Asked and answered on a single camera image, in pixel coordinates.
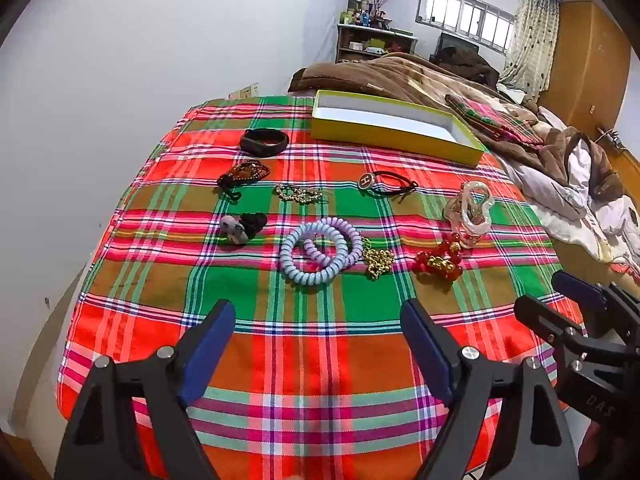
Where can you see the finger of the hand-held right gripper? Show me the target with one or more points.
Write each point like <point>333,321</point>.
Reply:
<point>542,317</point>
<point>580,287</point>

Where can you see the folded plaid cloth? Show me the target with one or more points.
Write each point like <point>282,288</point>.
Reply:
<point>487,115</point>

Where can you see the dark brown garment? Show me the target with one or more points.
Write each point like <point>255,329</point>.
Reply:
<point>465,62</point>

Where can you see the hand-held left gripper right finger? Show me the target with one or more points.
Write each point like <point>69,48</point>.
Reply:
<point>427,352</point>

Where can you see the yellow cardboard box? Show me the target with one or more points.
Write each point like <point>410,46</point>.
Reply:
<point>390,135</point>

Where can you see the row of shelf ornaments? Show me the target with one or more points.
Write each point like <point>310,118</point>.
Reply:
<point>360,12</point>

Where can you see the patterned curtain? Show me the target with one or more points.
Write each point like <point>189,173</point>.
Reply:
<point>535,35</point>

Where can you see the black scrunchie with grey charm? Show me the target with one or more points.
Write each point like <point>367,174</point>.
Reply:
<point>252,222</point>

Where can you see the white and brown jacket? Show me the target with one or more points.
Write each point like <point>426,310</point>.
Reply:
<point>580,160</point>

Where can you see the wooden wardrobe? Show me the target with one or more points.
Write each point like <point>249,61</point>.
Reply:
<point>585,60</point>

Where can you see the barred window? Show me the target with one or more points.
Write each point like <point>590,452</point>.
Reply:
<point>460,15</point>

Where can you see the black wristband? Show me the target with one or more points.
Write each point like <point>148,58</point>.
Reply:
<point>250,146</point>

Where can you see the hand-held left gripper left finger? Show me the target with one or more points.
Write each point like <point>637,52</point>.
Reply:
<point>212,347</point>

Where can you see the black television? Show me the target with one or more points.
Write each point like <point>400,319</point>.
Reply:
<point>452,40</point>

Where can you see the brown blanket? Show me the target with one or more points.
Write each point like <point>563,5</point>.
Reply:
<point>350,72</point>

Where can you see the wooden shelf unit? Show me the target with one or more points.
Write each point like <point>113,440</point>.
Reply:
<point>350,35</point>

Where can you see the red green plaid cloth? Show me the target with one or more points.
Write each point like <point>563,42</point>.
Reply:
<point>320,350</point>

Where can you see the wall socket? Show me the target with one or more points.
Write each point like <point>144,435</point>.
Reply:
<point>243,91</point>

